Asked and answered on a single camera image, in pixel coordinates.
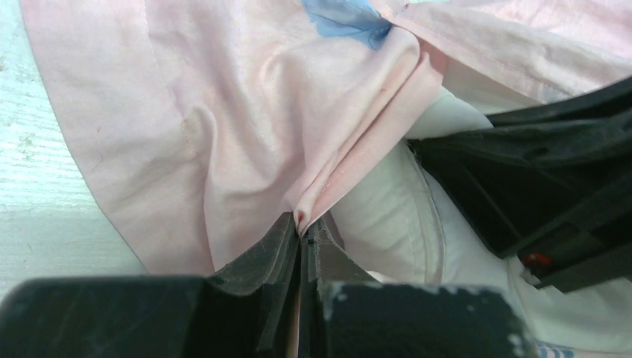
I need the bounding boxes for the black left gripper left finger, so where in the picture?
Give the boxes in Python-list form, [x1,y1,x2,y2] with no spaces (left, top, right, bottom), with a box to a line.
[206,213,300,357]

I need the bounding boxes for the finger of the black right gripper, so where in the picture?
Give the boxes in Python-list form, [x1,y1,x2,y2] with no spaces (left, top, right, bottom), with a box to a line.
[411,79,631,292]

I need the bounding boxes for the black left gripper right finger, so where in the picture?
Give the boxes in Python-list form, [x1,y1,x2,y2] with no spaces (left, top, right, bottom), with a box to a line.
[298,220,376,357]

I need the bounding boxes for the white pillow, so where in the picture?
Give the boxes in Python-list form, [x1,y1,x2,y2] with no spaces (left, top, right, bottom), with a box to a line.
[328,86,632,354]

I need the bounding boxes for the purple pink printed pillowcase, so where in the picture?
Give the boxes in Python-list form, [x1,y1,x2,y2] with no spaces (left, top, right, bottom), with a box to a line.
[21,1,631,274]

